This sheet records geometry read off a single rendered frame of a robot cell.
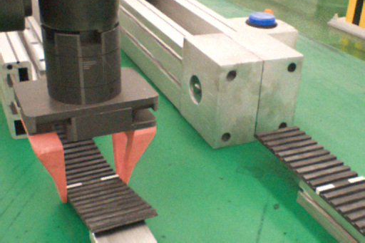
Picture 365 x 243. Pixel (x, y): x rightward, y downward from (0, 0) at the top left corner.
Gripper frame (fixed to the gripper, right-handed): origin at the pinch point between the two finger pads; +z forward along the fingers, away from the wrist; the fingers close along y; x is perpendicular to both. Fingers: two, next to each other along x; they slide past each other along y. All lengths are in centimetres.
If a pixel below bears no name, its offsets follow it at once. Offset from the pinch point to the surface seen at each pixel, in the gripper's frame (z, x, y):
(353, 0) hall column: 60, -239, -255
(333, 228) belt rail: 0.6, 13.1, -16.6
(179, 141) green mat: 1.3, -6.1, -11.2
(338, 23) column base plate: 77, -241, -248
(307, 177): -2.0, 9.0, -16.4
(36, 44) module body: -4.6, -24.9, -0.4
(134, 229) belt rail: -1.7, 9.1, -0.6
